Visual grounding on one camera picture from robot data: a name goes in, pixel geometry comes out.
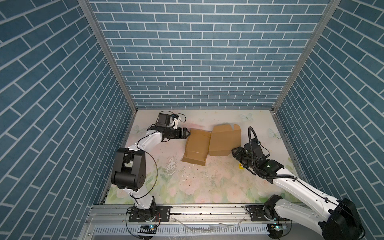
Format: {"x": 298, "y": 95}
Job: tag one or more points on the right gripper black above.
{"x": 238, "y": 153}

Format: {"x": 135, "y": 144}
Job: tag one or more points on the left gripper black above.
{"x": 183, "y": 136}

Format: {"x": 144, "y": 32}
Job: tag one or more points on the brown cardboard paper box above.
{"x": 219, "y": 142}

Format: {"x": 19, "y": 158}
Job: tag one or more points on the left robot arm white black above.
{"x": 129, "y": 171}

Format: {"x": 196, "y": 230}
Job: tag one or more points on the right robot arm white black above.
{"x": 326, "y": 215}

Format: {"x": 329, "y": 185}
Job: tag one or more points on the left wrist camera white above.
{"x": 174, "y": 122}

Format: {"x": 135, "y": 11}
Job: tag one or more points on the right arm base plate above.
{"x": 260, "y": 213}

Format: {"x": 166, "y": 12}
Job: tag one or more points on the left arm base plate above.
{"x": 140, "y": 216}

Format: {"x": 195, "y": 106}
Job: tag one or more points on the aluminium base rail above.
{"x": 206, "y": 222}

